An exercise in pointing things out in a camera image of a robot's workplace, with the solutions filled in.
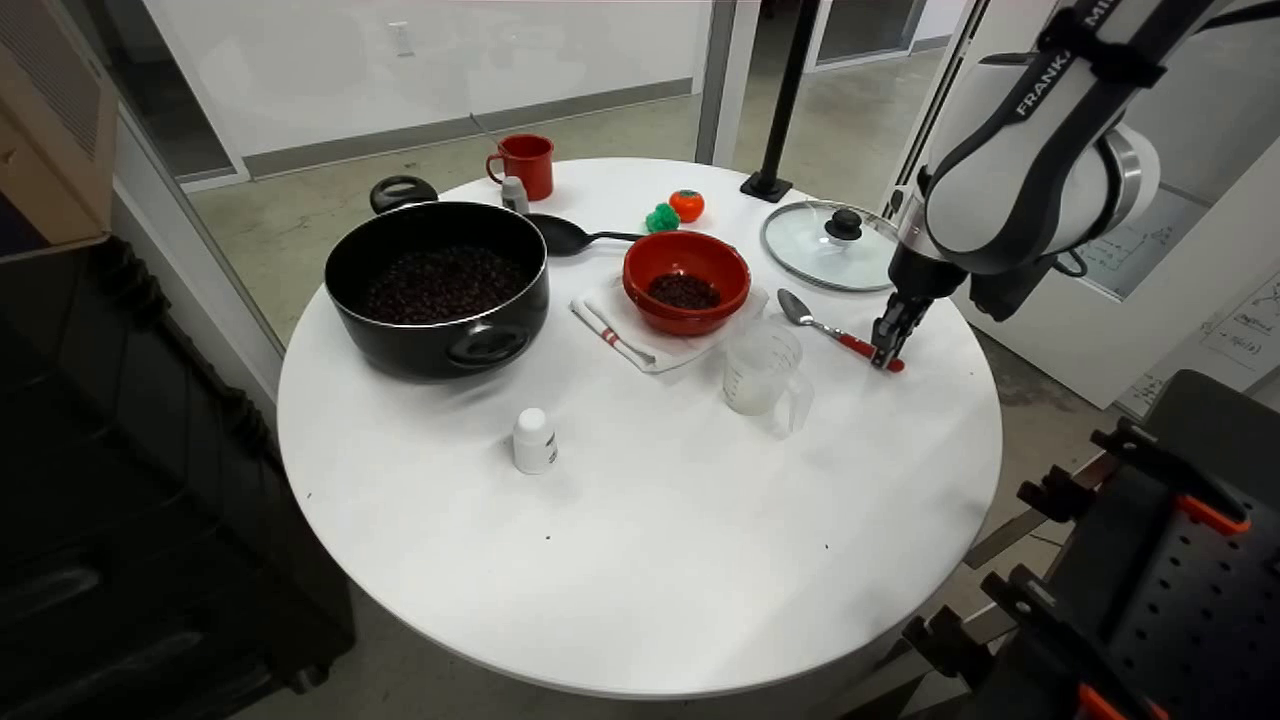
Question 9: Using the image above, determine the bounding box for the black cooking pot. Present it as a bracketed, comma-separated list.
[321, 171, 553, 386]

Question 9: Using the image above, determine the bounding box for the red mug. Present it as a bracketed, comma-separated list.
[482, 132, 561, 203]

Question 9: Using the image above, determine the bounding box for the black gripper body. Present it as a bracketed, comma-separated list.
[885, 235, 974, 318]

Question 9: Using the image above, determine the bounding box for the black ladle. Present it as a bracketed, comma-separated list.
[525, 211, 654, 262]

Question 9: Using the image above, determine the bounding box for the glass pot lid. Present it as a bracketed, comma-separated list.
[756, 199, 911, 297]

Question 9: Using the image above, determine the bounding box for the clear plastic measuring jug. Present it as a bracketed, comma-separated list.
[717, 318, 818, 444]

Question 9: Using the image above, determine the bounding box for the black clamp with orange handle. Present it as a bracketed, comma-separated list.
[1016, 420, 1257, 542]
[904, 566, 1169, 720]

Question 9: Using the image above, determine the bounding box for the red bowl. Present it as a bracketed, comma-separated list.
[620, 230, 756, 341]

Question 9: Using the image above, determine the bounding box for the white napkin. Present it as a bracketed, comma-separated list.
[570, 274, 772, 381]

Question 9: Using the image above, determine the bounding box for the metal spoon with red handle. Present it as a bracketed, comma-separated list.
[775, 285, 908, 381]

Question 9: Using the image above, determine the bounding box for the black perforated mounting table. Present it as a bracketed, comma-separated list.
[931, 370, 1280, 720]

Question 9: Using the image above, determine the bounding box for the white pill bottle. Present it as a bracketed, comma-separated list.
[508, 406, 564, 482]

